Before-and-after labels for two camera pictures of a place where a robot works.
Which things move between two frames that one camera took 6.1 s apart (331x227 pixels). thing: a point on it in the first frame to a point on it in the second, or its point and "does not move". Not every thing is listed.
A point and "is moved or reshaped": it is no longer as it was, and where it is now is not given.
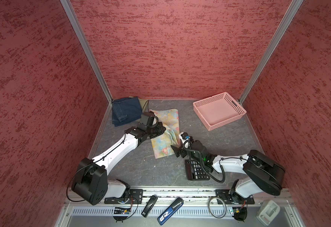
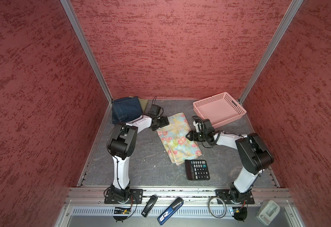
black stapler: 149,205 does not move
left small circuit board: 120,210 does not move
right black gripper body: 191,151 to 201,136
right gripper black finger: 179,151 to 191,135
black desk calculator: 195,171 does not move
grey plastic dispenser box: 268,212 does not move
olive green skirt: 142,102 does not move
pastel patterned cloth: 163,144 is moved or reshaped
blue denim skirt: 126,110 does not move
